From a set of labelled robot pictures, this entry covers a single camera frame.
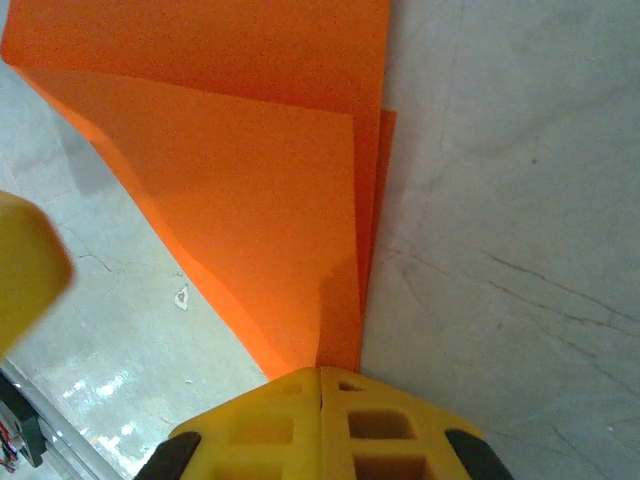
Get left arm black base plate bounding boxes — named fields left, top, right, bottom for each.
left=0, top=369, right=51, bottom=471

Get orange cloth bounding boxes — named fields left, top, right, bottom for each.
left=2, top=0, right=399, bottom=382

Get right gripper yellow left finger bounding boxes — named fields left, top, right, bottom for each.
left=134, top=367, right=322, bottom=480

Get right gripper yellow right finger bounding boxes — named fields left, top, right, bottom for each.
left=319, top=367, right=516, bottom=480

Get aluminium mounting rail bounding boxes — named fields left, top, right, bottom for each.
left=0, top=357, right=131, bottom=480

